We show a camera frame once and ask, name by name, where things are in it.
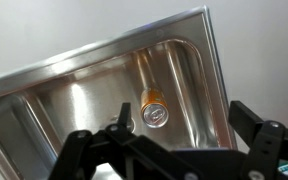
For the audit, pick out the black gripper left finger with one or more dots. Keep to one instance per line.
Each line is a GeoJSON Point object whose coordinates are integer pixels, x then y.
{"type": "Point", "coordinates": [140, 150]}

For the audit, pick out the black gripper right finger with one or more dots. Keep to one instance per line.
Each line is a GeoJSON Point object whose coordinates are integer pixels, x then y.
{"type": "Point", "coordinates": [265, 143]}

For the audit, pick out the orange fanta soda can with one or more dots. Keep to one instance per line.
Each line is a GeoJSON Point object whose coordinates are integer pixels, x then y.
{"type": "Point", "coordinates": [154, 106]}

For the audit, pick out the round metal sink drain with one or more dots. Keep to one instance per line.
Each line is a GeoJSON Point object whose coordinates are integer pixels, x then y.
{"type": "Point", "coordinates": [114, 119]}

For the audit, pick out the stainless steel sink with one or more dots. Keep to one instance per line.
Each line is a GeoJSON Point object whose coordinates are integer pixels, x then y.
{"type": "Point", "coordinates": [84, 93]}

